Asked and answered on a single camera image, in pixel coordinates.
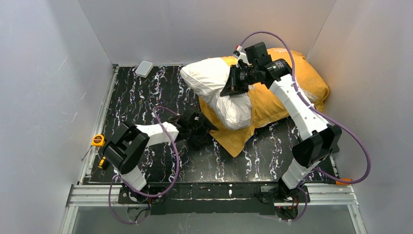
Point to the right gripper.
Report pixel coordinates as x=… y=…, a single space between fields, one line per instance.
x=234 y=79

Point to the yellow and blue pillowcase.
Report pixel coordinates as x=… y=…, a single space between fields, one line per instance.
x=266 y=107

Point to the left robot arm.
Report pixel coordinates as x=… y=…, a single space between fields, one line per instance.
x=127 y=144

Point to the orange handled tool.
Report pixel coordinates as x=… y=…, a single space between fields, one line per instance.
x=343 y=181

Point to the white pillow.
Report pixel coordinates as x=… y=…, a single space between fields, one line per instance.
x=207 y=79

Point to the yellow tape measure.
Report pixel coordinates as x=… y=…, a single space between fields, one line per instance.
x=98 y=140

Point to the yellow black screwdriver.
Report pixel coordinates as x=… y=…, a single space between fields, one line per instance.
x=103 y=163

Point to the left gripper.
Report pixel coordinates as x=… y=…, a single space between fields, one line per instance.
x=196 y=126

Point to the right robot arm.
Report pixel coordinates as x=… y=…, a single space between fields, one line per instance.
x=318 y=136

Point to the small white box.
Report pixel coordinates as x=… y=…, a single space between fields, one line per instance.
x=143 y=69

